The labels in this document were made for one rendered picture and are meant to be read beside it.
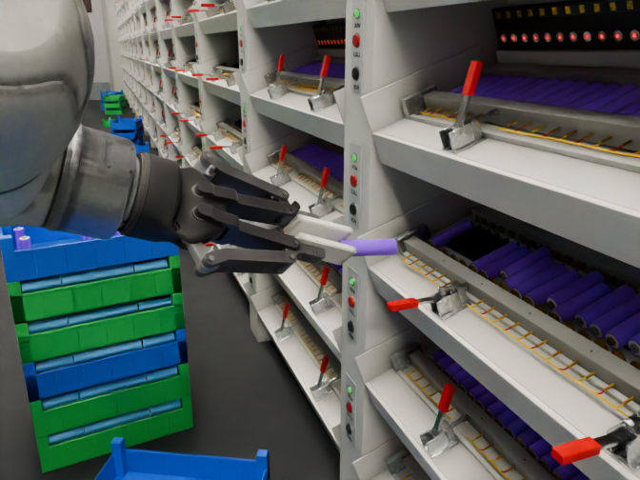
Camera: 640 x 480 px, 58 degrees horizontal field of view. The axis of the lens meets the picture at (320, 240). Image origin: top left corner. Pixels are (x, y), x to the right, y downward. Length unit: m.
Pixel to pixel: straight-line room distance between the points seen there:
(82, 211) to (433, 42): 0.52
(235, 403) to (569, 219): 1.04
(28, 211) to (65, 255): 0.64
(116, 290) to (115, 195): 0.68
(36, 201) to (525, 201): 0.40
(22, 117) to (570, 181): 0.40
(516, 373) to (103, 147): 0.43
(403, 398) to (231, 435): 0.53
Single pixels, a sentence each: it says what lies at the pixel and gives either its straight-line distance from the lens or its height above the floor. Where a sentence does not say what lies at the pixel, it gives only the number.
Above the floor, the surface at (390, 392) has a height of 0.30.
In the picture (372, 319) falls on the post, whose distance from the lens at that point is 0.88.
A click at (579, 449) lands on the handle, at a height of 0.51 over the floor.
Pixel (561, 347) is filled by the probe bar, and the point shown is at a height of 0.52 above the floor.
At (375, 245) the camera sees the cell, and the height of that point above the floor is 0.58.
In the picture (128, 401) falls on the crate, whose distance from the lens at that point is 1.27.
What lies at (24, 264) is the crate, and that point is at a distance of 1.12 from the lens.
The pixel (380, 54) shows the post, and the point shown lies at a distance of 0.79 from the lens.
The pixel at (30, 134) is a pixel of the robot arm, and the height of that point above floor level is 0.74.
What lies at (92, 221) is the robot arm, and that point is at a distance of 0.49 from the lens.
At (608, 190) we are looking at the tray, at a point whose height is 0.68.
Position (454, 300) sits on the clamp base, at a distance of 0.69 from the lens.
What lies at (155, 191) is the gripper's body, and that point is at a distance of 0.50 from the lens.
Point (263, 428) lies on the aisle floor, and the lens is 1.32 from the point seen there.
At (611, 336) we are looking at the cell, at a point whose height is 0.53.
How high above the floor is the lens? 0.79
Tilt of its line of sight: 19 degrees down
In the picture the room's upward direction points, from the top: straight up
